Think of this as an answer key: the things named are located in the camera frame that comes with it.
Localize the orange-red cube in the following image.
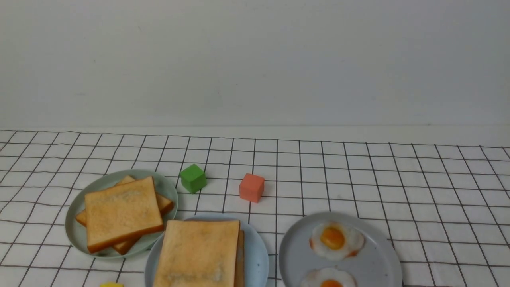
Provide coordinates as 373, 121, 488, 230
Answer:
239, 173, 265, 203

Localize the green cube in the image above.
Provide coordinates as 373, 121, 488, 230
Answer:
180, 164, 207, 194

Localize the light blue plate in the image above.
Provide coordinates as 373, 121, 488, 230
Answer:
144, 214, 269, 287

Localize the upper fried egg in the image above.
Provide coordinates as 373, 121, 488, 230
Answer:
308, 222, 365, 261

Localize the fried egg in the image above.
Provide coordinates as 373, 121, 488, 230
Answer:
308, 222, 365, 261
299, 267, 357, 287

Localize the lower fried egg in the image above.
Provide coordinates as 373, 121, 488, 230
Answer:
299, 267, 357, 287

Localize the grey plate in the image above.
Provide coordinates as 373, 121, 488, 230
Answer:
278, 212, 402, 287

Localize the pale green plate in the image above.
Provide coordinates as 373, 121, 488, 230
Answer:
64, 169, 179, 260

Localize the white checkered tablecloth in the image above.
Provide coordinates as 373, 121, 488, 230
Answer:
1, 130, 509, 287

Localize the yellow cube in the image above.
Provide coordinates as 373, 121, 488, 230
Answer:
100, 282, 124, 287

